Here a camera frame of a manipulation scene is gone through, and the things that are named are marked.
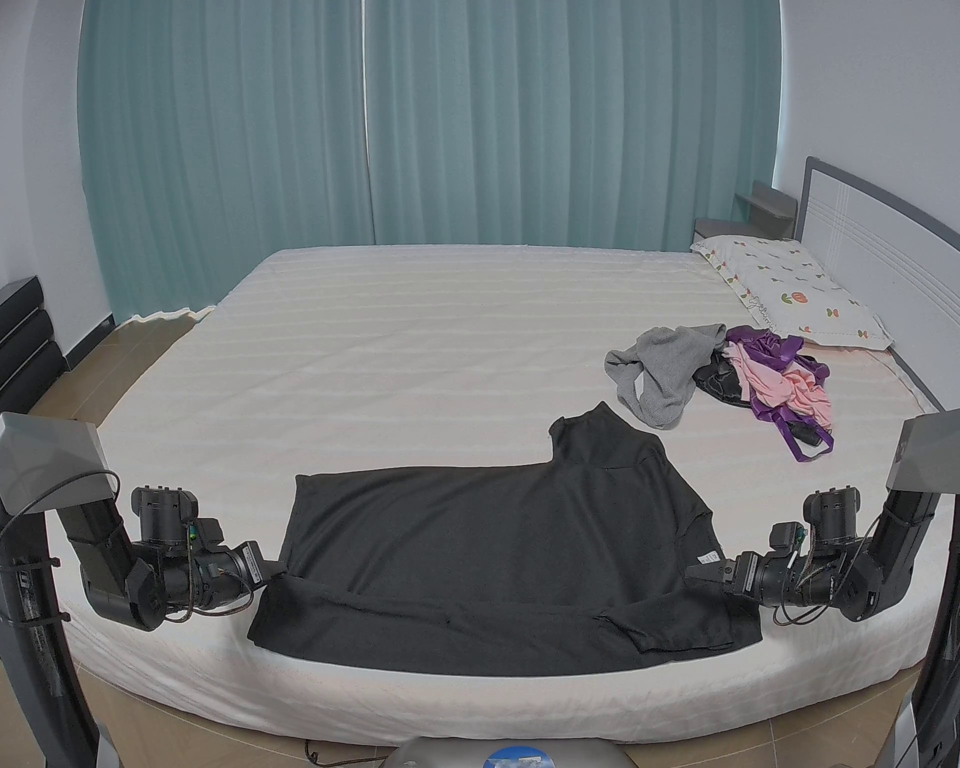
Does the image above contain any white printed pillow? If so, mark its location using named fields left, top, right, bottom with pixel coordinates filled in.
left=690, top=234, right=895, bottom=352

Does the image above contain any black T-shirt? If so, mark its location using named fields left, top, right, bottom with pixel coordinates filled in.
left=247, top=401, right=765, bottom=676

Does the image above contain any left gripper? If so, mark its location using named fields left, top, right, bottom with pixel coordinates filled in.
left=227, top=541, right=270, bottom=605

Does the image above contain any black cable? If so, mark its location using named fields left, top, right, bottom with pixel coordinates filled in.
left=0, top=468, right=121, bottom=537
left=302, top=738, right=391, bottom=766

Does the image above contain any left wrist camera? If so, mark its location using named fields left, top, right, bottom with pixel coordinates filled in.
left=183, top=516, right=226, bottom=560

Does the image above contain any black chest of drawers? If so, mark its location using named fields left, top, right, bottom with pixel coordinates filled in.
left=0, top=276, right=72, bottom=414

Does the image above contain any blue-green curtain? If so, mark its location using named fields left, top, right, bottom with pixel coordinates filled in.
left=363, top=0, right=781, bottom=252
left=78, top=0, right=376, bottom=324

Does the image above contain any grey bedside table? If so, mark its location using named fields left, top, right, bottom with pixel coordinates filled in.
left=693, top=180, right=800, bottom=243

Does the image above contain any grey garment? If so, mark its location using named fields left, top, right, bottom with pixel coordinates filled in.
left=605, top=324, right=729, bottom=432

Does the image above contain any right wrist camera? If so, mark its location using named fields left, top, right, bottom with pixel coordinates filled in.
left=768, top=522, right=810, bottom=558

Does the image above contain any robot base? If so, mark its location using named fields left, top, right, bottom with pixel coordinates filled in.
left=386, top=738, right=624, bottom=768

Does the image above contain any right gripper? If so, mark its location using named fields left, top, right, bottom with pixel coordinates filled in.
left=721, top=551, right=768, bottom=601

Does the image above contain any pile of clothes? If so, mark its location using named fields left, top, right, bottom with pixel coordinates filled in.
left=693, top=324, right=836, bottom=464

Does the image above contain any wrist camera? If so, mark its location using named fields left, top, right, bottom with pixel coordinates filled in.
left=768, top=522, right=810, bottom=558
left=183, top=516, right=226, bottom=560

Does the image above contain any bed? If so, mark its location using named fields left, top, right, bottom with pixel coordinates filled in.
left=26, top=156, right=960, bottom=747

